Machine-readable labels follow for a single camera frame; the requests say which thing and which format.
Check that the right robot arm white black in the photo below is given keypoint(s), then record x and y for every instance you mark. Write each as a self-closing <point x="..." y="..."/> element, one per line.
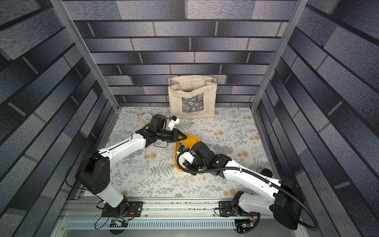
<point x="278" y="196"/>

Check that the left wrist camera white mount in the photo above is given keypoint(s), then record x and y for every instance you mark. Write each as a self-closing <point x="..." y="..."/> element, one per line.
<point x="173" y="121"/>

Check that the right controller board green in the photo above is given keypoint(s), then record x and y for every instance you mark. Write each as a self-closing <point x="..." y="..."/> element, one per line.
<point x="243" y="226"/>

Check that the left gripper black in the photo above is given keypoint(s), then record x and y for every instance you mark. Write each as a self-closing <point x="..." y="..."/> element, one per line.
<point x="175" y="134"/>

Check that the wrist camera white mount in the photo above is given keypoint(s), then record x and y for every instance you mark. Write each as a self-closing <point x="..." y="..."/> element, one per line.
<point x="173" y="121"/>
<point x="186" y="157"/>

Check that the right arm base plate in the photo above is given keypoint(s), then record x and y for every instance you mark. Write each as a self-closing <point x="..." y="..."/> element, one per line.
<point x="227" y="209"/>

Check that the left controller board with wires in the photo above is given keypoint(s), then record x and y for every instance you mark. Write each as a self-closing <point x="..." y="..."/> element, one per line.
<point x="118" y="222"/>

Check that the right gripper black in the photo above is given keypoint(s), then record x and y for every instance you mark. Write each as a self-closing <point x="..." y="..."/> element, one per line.
<point x="191" y="165"/>

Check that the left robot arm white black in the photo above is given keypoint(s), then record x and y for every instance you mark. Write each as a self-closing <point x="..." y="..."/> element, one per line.
<point x="94" y="170"/>

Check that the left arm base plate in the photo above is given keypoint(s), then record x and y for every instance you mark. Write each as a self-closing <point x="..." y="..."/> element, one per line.
<point x="134" y="210"/>

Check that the aluminium mounting rail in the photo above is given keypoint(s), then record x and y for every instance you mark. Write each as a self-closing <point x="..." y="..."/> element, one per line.
<point x="159" y="217"/>

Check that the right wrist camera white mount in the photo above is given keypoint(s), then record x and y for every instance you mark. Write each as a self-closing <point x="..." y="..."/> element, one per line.
<point x="186" y="157"/>

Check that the beige canvas tote bag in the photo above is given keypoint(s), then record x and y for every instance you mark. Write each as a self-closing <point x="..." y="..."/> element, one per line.
<point x="192" y="96"/>

